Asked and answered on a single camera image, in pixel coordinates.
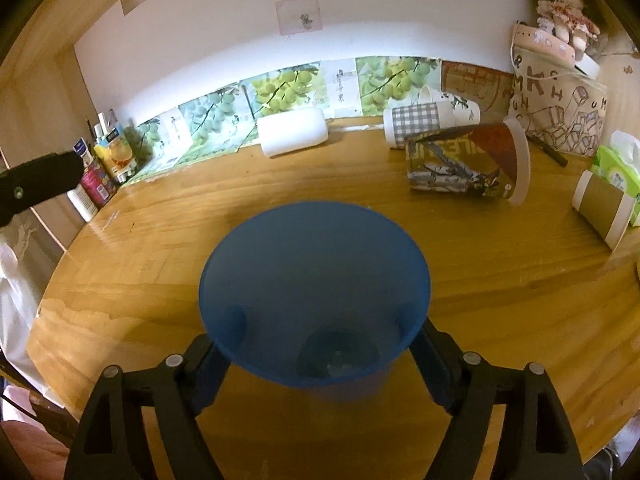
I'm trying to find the black pen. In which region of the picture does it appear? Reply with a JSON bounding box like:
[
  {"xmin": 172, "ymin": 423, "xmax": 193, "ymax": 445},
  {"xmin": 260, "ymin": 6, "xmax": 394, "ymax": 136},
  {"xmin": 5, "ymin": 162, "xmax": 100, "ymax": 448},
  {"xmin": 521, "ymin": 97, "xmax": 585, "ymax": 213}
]
[{"xmin": 525, "ymin": 132, "xmax": 569, "ymax": 168}]

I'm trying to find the pink paper note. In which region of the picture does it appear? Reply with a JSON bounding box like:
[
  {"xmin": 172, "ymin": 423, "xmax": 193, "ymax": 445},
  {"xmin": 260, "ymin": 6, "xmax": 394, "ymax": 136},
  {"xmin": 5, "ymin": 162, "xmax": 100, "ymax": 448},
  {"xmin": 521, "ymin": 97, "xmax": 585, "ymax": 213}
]
[{"xmin": 275, "ymin": 0, "xmax": 322, "ymax": 37}]

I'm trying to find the white blue tube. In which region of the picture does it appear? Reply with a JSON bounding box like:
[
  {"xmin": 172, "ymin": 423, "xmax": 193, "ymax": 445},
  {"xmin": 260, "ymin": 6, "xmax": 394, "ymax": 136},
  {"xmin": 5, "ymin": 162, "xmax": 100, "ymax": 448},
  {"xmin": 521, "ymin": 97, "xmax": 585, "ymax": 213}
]
[{"xmin": 73, "ymin": 137, "xmax": 97, "ymax": 166}]

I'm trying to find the pink round box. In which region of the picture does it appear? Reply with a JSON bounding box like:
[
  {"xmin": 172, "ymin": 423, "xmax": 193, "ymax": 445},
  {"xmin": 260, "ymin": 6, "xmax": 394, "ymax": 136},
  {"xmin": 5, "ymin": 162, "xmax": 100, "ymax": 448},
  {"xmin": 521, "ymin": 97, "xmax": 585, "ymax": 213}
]
[{"xmin": 514, "ymin": 20, "xmax": 602, "ymax": 80}]

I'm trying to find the brown sleeved paper cup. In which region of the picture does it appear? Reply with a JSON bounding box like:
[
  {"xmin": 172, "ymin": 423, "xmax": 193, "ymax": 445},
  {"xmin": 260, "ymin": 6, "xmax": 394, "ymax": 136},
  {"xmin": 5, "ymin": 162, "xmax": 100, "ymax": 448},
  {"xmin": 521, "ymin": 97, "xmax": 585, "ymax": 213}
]
[{"xmin": 572, "ymin": 169, "xmax": 637, "ymax": 252}]

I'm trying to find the lettered canvas bag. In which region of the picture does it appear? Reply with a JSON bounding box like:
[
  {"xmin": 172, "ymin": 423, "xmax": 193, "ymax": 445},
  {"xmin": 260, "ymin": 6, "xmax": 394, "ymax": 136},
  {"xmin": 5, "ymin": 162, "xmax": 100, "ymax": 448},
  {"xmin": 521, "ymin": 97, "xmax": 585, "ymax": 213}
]
[{"xmin": 508, "ymin": 49, "xmax": 609, "ymax": 157}]

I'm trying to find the grey checked paper cup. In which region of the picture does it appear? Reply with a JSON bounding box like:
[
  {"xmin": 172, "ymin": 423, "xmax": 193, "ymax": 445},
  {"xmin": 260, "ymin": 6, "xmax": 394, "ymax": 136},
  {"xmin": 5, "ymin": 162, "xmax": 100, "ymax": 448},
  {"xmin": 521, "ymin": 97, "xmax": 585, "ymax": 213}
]
[{"xmin": 383, "ymin": 99, "xmax": 482, "ymax": 150}]

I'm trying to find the white cloth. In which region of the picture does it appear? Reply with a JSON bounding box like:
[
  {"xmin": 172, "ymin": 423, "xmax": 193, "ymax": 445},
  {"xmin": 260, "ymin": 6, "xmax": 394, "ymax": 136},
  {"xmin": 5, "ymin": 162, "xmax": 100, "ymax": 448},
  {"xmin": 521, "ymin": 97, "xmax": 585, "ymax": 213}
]
[{"xmin": 0, "ymin": 217, "xmax": 68, "ymax": 408}]

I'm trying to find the rag doll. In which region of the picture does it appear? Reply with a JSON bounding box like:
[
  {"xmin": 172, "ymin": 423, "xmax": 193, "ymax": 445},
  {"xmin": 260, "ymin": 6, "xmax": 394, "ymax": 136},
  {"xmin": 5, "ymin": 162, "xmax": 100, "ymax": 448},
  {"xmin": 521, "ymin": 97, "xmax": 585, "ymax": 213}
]
[{"xmin": 524, "ymin": 0, "xmax": 602, "ymax": 57}]

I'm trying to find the printed red paper cup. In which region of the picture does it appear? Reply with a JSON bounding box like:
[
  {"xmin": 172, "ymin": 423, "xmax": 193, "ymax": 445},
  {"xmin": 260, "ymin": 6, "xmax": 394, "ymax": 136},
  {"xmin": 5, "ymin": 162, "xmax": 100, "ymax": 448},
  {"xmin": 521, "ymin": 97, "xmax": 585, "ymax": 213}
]
[{"xmin": 405, "ymin": 115, "xmax": 532, "ymax": 206}]

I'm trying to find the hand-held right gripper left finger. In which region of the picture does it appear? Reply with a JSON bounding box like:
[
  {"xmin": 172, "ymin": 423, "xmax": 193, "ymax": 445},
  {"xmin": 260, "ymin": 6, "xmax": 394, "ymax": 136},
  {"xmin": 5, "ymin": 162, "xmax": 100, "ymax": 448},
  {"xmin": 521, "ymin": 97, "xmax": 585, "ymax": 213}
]
[{"xmin": 64, "ymin": 332, "xmax": 233, "ymax": 480}]

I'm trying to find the blue plastic cup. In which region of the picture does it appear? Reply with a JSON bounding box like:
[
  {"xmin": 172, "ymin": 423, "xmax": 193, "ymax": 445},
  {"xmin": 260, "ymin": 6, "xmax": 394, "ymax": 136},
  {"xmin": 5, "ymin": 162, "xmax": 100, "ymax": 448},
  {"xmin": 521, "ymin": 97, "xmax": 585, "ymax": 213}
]
[{"xmin": 198, "ymin": 201, "xmax": 432, "ymax": 404}]

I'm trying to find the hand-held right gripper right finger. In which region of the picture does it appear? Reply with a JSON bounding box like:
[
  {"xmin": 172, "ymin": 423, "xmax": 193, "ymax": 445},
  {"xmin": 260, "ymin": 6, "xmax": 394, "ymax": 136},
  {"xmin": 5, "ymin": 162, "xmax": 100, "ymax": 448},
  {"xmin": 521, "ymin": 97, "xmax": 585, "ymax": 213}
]
[{"xmin": 407, "ymin": 317, "xmax": 583, "ymax": 480}]

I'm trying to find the pink cloth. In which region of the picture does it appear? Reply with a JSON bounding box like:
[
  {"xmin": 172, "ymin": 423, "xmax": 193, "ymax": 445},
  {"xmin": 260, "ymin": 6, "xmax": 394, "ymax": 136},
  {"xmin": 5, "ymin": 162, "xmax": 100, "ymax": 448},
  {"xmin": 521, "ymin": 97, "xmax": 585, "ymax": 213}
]
[{"xmin": 0, "ymin": 419, "xmax": 72, "ymax": 480}]

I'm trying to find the green tissue packet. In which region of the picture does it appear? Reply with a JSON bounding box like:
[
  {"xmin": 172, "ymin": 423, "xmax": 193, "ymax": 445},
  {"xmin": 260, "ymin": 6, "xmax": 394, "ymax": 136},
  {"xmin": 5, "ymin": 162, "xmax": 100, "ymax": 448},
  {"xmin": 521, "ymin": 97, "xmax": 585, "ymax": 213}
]
[{"xmin": 592, "ymin": 130, "xmax": 640, "ymax": 227}]

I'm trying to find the pink snack packet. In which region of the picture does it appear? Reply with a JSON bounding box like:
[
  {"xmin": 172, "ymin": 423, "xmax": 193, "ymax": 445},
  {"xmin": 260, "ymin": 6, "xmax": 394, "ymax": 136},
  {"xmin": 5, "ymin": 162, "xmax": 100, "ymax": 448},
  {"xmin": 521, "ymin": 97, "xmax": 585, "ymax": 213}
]
[{"xmin": 79, "ymin": 164, "xmax": 117, "ymax": 207}]

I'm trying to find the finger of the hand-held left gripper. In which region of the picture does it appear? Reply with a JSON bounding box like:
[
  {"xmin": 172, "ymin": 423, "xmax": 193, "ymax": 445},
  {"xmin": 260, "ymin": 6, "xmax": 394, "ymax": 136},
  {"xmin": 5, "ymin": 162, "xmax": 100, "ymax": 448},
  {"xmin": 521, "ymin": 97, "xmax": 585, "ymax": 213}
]
[{"xmin": 0, "ymin": 151, "xmax": 84, "ymax": 228}]

